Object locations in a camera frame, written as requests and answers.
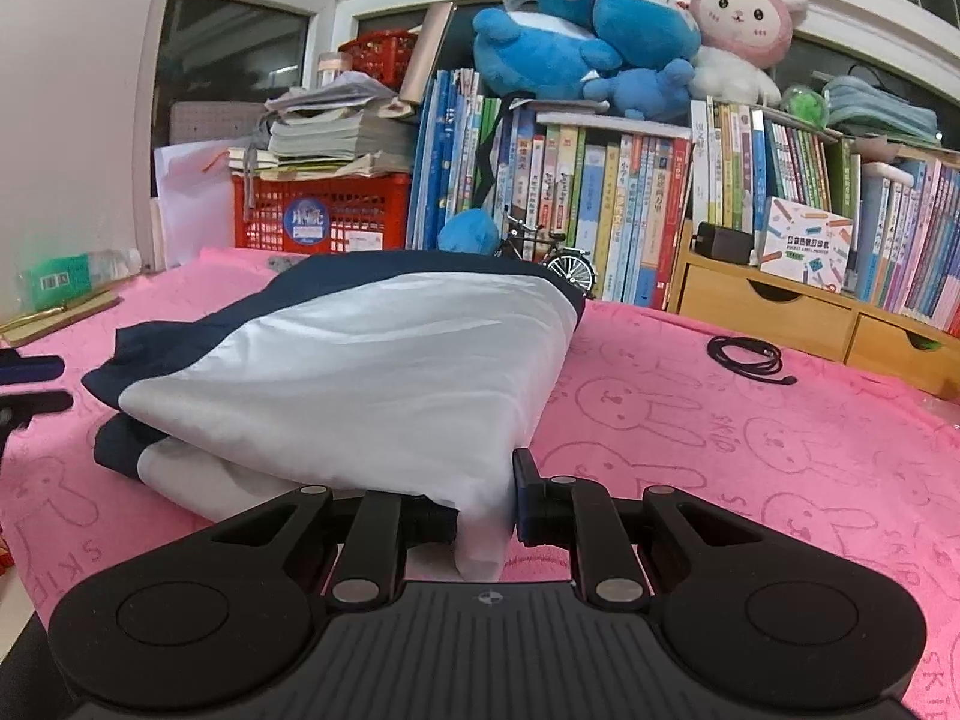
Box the navy and white jacket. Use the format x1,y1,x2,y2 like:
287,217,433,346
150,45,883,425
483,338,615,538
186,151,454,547
83,250,586,582

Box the plastic water bottle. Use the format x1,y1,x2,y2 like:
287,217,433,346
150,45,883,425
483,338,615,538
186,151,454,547
16,249,143,314

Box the pink bunny print towel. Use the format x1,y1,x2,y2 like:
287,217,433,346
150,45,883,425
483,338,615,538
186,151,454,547
2,255,958,718

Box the wooden desktop drawer organizer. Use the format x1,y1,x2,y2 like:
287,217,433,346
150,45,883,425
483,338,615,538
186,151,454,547
667,224,960,400

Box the white label printer box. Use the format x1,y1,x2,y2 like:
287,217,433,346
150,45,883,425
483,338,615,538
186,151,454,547
760,199,853,293

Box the black small box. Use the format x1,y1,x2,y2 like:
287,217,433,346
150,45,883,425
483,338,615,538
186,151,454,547
693,221,754,265

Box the red plastic basket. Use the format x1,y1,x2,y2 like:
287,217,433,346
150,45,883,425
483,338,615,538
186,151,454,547
231,174,410,255

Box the miniature bicycle model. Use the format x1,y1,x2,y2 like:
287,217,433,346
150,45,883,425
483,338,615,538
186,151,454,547
498,216,597,298

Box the stack of papers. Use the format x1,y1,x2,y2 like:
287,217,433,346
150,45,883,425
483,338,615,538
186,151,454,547
228,71,416,181

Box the blue fuzzy ball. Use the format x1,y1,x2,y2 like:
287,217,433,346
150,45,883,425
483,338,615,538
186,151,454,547
438,208,501,255

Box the pink bunny plush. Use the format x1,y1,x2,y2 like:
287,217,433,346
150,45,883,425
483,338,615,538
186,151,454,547
690,0,809,107

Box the blue plush toy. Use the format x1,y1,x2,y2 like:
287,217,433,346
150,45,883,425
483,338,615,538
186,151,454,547
472,0,701,124

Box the black coiled cable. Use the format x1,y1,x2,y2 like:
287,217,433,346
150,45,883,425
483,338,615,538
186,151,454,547
704,333,799,387

